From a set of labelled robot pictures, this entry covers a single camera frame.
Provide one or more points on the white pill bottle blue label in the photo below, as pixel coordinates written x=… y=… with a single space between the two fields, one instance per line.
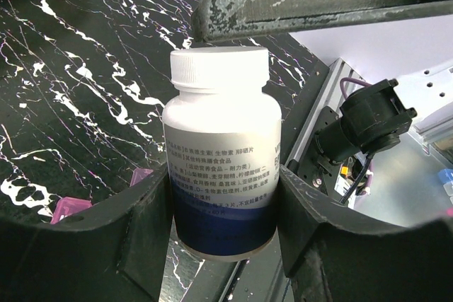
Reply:
x=222 y=136

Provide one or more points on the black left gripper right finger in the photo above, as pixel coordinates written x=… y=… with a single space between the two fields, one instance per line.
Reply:
x=333 y=253

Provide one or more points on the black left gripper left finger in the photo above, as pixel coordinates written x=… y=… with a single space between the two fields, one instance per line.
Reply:
x=113 y=251

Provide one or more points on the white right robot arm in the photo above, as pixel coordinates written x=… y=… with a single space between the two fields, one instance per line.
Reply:
x=406 y=43

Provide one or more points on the pink weekly pill organizer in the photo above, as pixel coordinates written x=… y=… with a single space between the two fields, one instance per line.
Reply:
x=68 y=206

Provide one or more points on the aluminium frame rail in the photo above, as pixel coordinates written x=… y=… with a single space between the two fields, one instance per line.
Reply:
x=325 y=107

